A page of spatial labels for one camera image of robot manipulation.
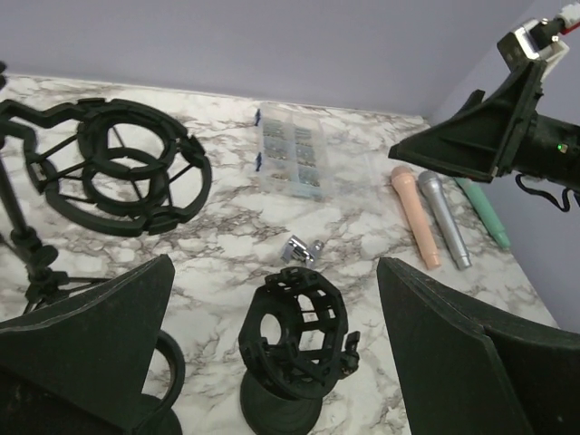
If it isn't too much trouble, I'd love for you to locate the grey mesh microphone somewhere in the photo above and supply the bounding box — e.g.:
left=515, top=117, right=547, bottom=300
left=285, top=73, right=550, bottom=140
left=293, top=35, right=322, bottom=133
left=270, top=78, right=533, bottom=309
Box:
left=418, top=170, right=472, bottom=270

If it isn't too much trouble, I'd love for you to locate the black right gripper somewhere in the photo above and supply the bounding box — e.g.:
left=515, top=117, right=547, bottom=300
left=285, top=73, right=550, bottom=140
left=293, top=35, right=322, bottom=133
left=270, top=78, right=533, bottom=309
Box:
left=389, top=61, right=579, bottom=186

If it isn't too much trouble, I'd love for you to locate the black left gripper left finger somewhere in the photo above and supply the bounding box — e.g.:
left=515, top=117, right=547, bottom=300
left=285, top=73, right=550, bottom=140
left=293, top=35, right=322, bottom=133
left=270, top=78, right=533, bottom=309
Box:
left=1, top=255, right=175, bottom=431

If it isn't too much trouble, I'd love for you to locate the clear plastic screw box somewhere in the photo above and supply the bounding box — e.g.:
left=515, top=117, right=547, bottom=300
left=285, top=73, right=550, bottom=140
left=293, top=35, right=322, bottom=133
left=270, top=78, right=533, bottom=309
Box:
left=253, top=101, right=380, bottom=203

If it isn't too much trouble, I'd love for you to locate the silver metal bracket part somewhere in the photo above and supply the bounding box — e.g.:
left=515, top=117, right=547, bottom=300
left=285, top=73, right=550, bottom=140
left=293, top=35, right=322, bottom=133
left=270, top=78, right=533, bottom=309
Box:
left=281, top=236, right=324, bottom=268

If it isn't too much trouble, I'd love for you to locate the black clip round base stand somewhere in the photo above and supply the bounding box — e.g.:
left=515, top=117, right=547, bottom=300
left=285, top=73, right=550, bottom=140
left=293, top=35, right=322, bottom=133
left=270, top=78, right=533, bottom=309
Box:
left=133, top=331, right=186, bottom=435

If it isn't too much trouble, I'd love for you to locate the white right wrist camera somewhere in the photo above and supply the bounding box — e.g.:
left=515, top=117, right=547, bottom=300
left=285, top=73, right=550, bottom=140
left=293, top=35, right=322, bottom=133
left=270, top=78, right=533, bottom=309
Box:
left=497, top=2, right=579, bottom=81

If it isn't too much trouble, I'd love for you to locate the mint green microphone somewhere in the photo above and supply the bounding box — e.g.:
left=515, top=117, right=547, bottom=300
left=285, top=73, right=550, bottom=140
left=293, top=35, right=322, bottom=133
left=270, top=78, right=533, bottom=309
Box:
left=454, top=178, right=511, bottom=249

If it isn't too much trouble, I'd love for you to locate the black shock mount round stand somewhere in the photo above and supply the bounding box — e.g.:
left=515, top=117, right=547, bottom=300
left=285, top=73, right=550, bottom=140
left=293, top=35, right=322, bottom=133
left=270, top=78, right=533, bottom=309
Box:
left=238, top=266, right=361, bottom=434

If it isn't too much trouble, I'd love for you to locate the black tripod microphone stand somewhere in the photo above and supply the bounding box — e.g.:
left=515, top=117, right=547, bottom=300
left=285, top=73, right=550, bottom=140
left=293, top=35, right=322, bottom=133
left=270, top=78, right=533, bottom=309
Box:
left=0, top=61, right=214, bottom=318

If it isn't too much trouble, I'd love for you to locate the peach pink microphone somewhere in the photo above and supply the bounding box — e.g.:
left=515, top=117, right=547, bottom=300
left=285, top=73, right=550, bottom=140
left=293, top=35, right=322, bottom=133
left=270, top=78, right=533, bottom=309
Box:
left=391, top=166, right=441, bottom=270

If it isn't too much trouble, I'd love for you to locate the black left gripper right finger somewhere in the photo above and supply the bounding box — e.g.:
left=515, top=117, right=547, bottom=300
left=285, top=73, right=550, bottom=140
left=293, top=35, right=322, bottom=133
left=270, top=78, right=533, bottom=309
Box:
left=377, top=257, right=579, bottom=434

